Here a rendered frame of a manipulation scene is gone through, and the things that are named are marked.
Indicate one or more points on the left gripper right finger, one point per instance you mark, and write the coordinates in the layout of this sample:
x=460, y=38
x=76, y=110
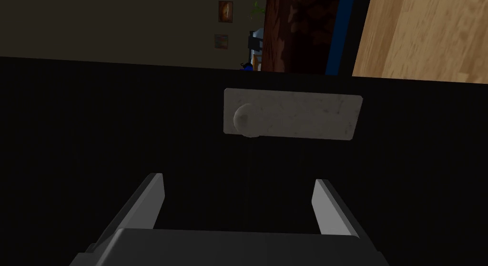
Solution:
x=329, y=212

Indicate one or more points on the orange framed wall picture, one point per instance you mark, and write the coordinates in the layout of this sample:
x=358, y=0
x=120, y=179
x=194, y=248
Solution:
x=225, y=11

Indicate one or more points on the small dim wall picture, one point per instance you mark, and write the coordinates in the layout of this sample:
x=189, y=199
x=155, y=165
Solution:
x=221, y=41

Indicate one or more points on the grey door knob with plate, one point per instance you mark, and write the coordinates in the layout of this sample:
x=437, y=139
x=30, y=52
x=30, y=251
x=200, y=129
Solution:
x=293, y=115

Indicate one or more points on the black door leaf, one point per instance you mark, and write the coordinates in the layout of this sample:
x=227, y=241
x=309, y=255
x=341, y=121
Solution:
x=114, y=144

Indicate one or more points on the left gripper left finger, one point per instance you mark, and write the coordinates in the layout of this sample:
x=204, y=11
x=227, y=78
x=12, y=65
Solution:
x=143, y=207

